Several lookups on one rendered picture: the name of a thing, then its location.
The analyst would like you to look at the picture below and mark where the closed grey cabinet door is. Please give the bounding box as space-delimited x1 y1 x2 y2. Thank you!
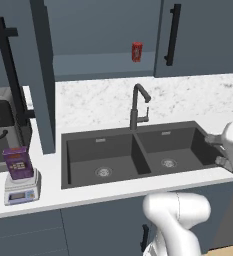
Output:
153 0 233 79

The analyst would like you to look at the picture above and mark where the grey base cabinet door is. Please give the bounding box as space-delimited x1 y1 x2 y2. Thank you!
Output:
60 181 233 256

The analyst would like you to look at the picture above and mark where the open grey cabinet door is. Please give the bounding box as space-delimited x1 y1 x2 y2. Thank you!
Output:
0 0 57 155

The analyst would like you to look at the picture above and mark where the purple cereal box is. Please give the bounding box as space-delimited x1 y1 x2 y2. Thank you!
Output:
1 146 35 181

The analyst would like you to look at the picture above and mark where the white digital scale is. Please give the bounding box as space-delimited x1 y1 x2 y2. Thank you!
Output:
3 167 43 207

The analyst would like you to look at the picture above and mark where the dark double sink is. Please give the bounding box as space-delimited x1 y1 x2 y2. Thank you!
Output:
60 120 230 191

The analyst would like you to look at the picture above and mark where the dark grey tap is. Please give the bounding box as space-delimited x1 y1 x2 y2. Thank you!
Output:
129 82 153 131

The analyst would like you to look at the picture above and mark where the red can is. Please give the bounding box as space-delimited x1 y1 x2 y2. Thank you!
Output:
131 41 144 64

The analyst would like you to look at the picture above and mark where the grey drawer stack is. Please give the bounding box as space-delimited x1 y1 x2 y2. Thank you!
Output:
0 208 69 256

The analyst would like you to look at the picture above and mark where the short black cabinet handle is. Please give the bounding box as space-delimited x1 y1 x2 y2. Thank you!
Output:
140 223 151 253

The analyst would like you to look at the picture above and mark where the black bar door handle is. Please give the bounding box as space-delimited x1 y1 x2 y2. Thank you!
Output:
163 3 183 67

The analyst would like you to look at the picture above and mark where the grey wall cabinet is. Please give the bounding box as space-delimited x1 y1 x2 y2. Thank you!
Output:
43 0 164 82

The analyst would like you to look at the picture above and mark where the long black door handle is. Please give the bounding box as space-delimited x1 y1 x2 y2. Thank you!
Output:
0 16 36 128

